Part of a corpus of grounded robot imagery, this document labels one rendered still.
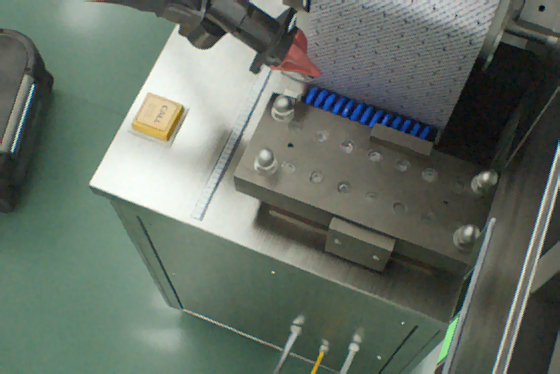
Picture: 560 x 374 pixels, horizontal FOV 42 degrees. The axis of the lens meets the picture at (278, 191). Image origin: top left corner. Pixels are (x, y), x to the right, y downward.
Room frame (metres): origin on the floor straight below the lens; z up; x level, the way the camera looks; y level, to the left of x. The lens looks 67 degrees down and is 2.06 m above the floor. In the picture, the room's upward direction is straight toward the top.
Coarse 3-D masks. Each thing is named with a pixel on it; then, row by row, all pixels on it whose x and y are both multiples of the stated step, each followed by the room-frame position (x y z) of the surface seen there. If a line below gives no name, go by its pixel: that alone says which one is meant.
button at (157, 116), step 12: (156, 96) 0.66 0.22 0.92; (144, 108) 0.64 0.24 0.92; (156, 108) 0.64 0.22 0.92; (168, 108) 0.64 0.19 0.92; (180, 108) 0.64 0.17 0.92; (144, 120) 0.61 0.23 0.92; (156, 120) 0.61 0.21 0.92; (168, 120) 0.61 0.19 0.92; (144, 132) 0.60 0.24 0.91; (156, 132) 0.59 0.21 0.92; (168, 132) 0.59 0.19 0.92
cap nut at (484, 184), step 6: (480, 174) 0.45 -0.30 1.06; (486, 174) 0.45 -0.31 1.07; (492, 174) 0.45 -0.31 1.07; (474, 180) 0.45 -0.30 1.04; (480, 180) 0.44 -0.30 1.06; (486, 180) 0.44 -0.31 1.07; (492, 180) 0.44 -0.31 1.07; (474, 186) 0.44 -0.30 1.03; (480, 186) 0.44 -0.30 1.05; (486, 186) 0.44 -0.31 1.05; (492, 186) 0.44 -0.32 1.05; (480, 192) 0.43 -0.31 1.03; (486, 192) 0.43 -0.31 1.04; (492, 192) 0.43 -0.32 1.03
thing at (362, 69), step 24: (312, 24) 0.63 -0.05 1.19; (312, 48) 0.63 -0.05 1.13; (336, 48) 0.61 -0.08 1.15; (360, 48) 0.60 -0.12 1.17; (384, 48) 0.59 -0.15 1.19; (336, 72) 0.61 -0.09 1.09; (360, 72) 0.60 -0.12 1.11; (384, 72) 0.58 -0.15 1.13; (408, 72) 0.57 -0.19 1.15; (432, 72) 0.56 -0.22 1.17; (456, 72) 0.55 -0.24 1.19; (360, 96) 0.59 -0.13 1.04; (384, 96) 0.58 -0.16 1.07; (408, 96) 0.57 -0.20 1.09; (432, 96) 0.55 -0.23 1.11; (456, 96) 0.54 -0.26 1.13; (432, 120) 0.55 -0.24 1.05
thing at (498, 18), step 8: (504, 0) 0.58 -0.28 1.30; (504, 8) 0.57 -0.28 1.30; (496, 16) 0.56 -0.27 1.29; (504, 16) 0.56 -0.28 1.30; (496, 24) 0.56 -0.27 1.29; (488, 32) 0.55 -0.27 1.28; (496, 32) 0.55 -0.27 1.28; (488, 40) 0.55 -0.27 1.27; (480, 48) 0.55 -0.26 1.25; (488, 48) 0.54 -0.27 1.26; (480, 56) 0.55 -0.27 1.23
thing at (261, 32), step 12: (252, 12) 0.67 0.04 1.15; (264, 12) 0.68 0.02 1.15; (288, 12) 0.68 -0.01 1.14; (240, 24) 0.65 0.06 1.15; (252, 24) 0.65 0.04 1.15; (264, 24) 0.65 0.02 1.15; (276, 24) 0.66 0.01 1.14; (288, 24) 0.67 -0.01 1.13; (240, 36) 0.64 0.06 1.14; (252, 36) 0.64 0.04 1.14; (264, 36) 0.64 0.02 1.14; (276, 36) 0.64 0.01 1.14; (252, 48) 0.63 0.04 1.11; (264, 48) 0.63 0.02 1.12; (264, 60) 0.60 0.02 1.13; (252, 72) 0.61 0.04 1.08
